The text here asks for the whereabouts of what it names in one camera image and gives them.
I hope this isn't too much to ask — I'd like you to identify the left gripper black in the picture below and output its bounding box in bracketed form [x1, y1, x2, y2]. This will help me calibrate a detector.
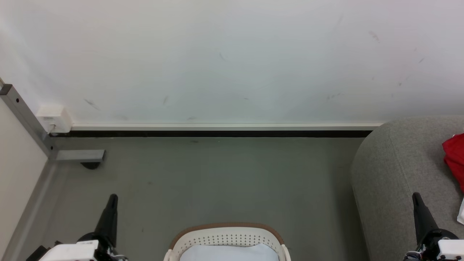
[76, 194, 128, 261]

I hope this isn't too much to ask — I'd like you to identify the grey metal frame leg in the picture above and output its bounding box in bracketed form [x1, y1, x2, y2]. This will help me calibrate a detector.
[0, 83, 106, 163]

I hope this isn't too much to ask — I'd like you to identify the red clothing item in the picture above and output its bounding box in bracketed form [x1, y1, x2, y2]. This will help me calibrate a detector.
[442, 133, 464, 192]

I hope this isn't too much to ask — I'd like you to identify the light blue clothing item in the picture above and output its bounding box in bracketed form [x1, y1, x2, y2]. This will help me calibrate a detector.
[179, 243, 279, 261]

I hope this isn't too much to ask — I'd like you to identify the beige partition panel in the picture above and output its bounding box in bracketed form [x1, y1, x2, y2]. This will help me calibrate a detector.
[0, 98, 49, 254]

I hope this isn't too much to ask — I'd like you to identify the grey fabric sofa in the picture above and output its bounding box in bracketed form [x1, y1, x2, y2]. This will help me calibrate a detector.
[351, 115, 464, 261]

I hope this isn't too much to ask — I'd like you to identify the white wall socket box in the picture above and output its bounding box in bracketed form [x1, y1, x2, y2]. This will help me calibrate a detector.
[36, 105, 73, 134]

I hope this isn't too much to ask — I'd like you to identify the white perforated laundry basket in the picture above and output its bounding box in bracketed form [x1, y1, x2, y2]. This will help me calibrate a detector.
[163, 223, 291, 261]

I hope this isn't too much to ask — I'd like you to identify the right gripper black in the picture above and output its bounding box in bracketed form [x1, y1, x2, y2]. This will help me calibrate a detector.
[405, 192, 459, 261]

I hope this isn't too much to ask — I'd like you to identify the white and black baseboard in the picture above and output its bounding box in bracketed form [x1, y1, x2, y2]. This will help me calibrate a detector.
[49, 123, 384, 138]

